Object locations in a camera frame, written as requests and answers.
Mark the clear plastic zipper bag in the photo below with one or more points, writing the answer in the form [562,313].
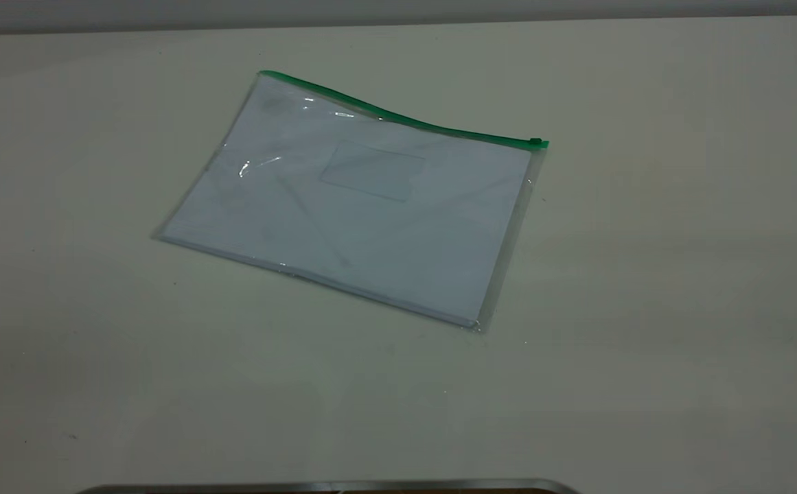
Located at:
[364,206]

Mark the silver metal frame strip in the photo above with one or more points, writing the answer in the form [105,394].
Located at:
[329,487]

